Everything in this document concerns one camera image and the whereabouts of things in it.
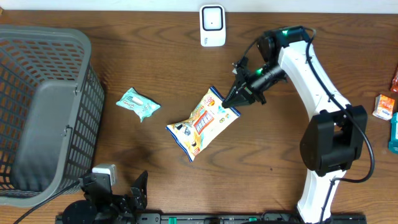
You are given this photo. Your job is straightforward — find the light green tissue pack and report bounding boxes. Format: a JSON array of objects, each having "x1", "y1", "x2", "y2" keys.
[{"x1": 116, "y1": 88, "x2": 160, "y2": 122}]

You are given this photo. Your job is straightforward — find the small orange snack box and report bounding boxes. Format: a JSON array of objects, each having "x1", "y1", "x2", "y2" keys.
[{"x1": 373, "y1": 94, "x2": 395, "y2": 121}]

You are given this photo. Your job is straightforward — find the red chocolate bar wrapper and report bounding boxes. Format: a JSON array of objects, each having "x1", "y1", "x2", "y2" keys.
[{"x1": 391, "y1": 67, "x2": 398, "y2": 93}]

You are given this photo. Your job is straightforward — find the teal mouthwash bottle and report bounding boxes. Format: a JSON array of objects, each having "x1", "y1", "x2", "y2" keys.
[{"x1": 388, "y1": 113, "x2": 398, "y2": 154}]

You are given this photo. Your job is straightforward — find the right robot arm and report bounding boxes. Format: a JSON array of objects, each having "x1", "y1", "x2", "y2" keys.
[{"x1": 223, "y1": 26, "x2": 374, "y2": 223}]

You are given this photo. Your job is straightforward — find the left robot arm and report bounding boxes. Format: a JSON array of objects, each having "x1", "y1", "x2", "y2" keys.
[{"x1": 55, "y1": 170, "x2": 148, "y2": 224}]

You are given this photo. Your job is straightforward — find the white barcode scanner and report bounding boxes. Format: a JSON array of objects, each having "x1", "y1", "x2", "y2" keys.
[{"x1": 199, "y1": 4, "x2": 226, "y2": 47}]

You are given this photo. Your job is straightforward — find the grey plastic shopping basket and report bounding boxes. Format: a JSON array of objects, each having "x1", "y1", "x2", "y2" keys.
[{"x1": 1, "y1": 25, "x2": 104, "y2": 207}]

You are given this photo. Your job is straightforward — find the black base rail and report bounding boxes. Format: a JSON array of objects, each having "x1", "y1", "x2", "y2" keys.
[{"x1": 55, "y1": 211, "x2": 368, "y2": 224}]

